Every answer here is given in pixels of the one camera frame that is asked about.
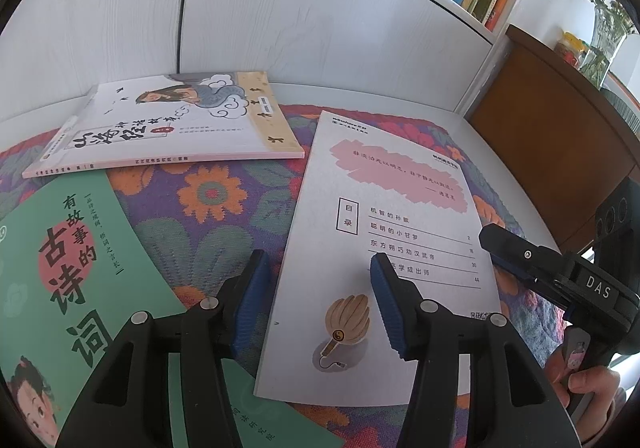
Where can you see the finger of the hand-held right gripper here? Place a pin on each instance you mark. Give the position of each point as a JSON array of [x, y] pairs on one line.
[[515, 250]]

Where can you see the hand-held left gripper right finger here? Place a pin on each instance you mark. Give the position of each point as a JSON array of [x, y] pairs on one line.
[[387, 308]]

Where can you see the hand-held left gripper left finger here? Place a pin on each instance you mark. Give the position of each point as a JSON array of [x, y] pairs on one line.
[[252, 298]]

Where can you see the white book with fan picture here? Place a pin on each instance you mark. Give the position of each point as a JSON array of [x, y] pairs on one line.
[[400, 208]]

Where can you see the teal book with girl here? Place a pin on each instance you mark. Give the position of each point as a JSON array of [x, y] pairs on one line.
[[75, 248]]

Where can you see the white book with serpent woman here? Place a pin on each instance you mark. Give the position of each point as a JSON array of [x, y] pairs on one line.
[[150, 127]]

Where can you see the person's right hand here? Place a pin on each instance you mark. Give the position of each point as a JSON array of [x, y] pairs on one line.
[[595, 380]]

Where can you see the floral blanket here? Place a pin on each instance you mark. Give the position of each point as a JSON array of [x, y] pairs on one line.
[[210, 213]]

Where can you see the brown wooden cabinet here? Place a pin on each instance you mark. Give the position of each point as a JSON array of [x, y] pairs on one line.
[[540, 117]]

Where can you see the colourful jar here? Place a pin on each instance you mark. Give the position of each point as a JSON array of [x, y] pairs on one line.
[[570, 47]]

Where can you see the glass vase with plant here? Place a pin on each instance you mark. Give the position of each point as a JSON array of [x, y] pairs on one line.
[[605, 42]]

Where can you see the white bookshelf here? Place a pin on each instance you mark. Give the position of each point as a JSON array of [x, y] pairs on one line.
[[300, 17]]

